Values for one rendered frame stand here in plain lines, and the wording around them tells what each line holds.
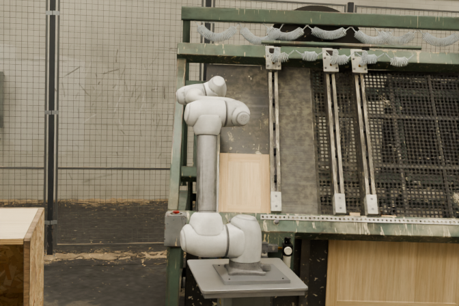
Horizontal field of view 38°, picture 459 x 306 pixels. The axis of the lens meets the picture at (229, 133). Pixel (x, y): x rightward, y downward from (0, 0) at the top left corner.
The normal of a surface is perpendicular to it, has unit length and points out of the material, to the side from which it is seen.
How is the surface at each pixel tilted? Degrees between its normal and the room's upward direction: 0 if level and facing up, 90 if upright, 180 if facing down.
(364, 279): 90
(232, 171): 55
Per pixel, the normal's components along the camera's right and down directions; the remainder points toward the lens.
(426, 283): 0.03, 0.09
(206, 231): 0.18, -0.15
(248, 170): 0.04, -0.50
